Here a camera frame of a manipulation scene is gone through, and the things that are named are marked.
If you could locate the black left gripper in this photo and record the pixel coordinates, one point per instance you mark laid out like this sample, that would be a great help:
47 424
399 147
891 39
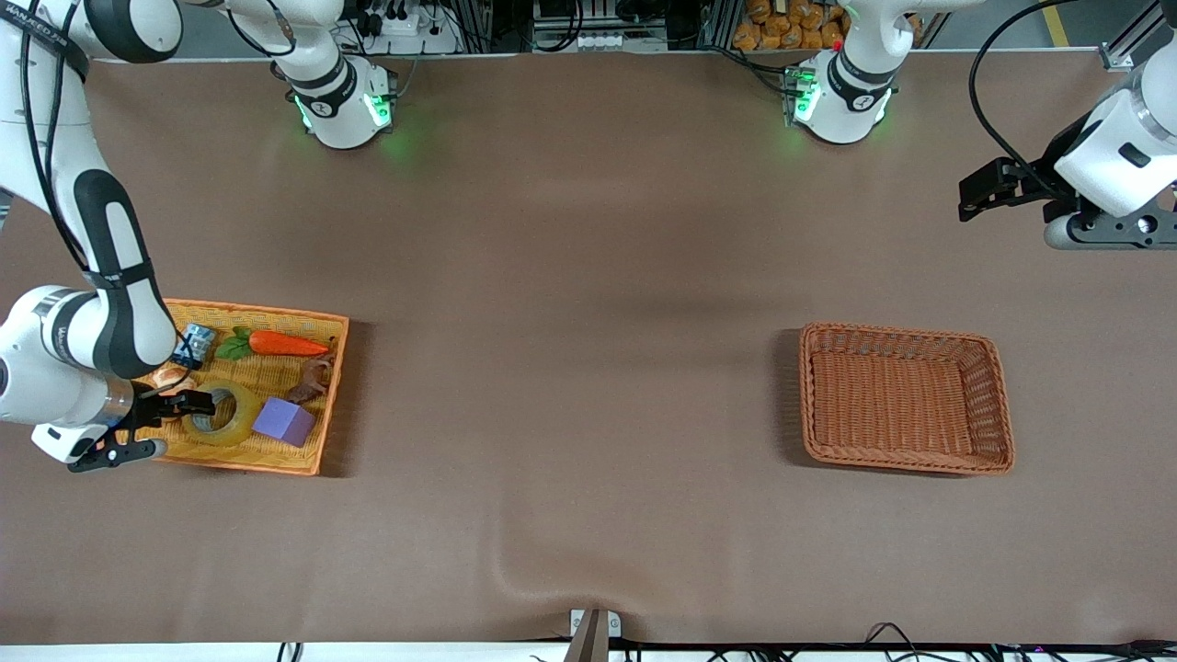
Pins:
1051 166

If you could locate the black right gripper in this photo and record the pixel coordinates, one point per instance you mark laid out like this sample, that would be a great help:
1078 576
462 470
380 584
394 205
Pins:
150 408

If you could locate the yellow packing tape roll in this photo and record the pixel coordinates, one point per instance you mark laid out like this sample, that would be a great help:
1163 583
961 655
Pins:
241 418

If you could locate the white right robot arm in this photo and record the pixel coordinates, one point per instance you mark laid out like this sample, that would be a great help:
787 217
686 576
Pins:
110 257

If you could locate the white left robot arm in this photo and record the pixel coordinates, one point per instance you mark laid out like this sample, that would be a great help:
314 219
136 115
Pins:
1117 138

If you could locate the toy croissant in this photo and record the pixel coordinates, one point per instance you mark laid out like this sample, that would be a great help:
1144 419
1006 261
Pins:
175 375

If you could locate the blue silver can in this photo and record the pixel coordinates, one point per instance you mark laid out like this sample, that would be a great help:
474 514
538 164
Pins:
200 345

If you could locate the orange woven tray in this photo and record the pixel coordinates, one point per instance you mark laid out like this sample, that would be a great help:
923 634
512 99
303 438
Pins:
267 377

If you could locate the purple foam block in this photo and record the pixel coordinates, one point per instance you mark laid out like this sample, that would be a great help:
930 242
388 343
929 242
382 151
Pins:
283 421

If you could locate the orange toy carrot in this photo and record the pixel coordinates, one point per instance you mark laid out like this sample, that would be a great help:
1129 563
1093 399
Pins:
285 344

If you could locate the brown toy figurine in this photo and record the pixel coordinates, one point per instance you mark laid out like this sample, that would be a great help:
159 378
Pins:
313 377

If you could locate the brown wicker basket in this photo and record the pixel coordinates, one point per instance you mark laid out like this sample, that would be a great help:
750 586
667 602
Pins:
892 405

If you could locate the brown table cloth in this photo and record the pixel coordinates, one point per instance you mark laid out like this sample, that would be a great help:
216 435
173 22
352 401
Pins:
588 276

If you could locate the white power strip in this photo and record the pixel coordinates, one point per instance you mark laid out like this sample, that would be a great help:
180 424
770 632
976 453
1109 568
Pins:
409 39

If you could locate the aluminium frame profile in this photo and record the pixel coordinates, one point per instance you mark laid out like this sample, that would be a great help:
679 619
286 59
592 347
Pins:
1126 51

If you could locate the metal table edge bracket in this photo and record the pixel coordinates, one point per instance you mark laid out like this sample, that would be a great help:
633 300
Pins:
593 639

